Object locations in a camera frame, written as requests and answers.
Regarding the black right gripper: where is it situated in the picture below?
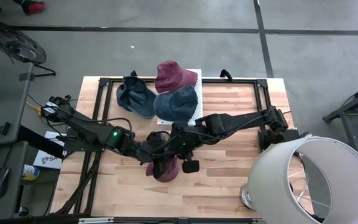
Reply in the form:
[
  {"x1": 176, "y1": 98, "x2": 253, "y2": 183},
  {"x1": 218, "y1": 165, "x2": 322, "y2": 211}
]
[{"x1": 166, "y1": 123, "x2": 198, "y2": 159}]

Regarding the white perforated shelf rack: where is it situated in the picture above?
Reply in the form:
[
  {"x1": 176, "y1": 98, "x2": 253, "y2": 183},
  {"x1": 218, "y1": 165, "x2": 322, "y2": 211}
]
[{"x1": 157, "y1": 68, "x2": 204, "y2": 127}]

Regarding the white lampshade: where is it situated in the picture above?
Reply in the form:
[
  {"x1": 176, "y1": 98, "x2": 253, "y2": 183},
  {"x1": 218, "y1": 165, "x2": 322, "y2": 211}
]
[{"x1": 239, "y1": 134, "x2": 358, "y2": 224}]

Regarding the white printed paper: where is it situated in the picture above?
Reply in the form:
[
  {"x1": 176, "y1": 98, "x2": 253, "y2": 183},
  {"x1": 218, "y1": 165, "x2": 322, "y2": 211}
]
[{"x1": 32, "y1": 130, "x2": 67, "y2": 170}]

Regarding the silver aluminium bracket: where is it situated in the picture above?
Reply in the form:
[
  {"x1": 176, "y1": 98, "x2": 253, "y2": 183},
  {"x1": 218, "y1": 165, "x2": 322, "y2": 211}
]
[{"x1": 78, "y1": 217, "x2": 114, "y2": 224}]

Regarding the black aluminium table frame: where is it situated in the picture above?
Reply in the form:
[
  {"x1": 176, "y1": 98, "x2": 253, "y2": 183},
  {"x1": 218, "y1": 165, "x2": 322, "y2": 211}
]
[{"x1": 54, "y1": 77, "x2": 273, "y2": 215}]

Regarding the grey desk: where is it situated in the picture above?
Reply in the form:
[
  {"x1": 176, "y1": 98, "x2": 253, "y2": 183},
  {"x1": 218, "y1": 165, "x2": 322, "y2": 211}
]
[
  {"x1": 0, "y1": 140, "x2": 29, "y2": 221},
  {"x1": 0, "y1": 62, "x2": 34, "y2": 147}
]

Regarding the yellow cable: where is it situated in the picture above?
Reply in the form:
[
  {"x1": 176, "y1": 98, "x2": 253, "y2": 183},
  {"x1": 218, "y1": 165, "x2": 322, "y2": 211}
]
[{"x1": 25, "y1": 101, "x2": 42, "y2": 115}]

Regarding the blue denim cap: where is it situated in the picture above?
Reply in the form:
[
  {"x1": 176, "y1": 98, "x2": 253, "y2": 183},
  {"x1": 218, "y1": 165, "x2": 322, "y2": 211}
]
[
  {"x1": 153, "y1": 84, "x2": 199, "y2": 123},
  {"x1": 116, "y1": 75, "x2": 157, "y2": 120}
]

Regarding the drink can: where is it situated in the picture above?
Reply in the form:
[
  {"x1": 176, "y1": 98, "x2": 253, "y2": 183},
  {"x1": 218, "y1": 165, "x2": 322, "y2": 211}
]
[{"x1": 22, "y1": 164, "x2": 40, "y2": 181}]

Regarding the maroon cotton cap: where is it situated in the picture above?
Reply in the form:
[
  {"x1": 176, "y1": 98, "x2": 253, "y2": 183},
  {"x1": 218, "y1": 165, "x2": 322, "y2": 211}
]
[
  {"x1": 145, "y1": 155, "x2": 180, "y2": 184},
  {"x1": 154, "y1": 60, "x2": 199, "y2": 94}
]

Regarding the person's shoe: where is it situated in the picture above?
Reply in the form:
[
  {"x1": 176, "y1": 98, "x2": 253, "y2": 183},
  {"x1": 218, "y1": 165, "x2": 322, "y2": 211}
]
[{"x1": 12, "y1": 0, "x2": 47, "y2": 16}]

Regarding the black desk bracket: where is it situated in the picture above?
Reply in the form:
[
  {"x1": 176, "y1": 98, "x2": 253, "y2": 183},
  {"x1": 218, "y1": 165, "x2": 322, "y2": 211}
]
[{"x1": 0, "y1": 122, "x2": 12, "y2": 136}]

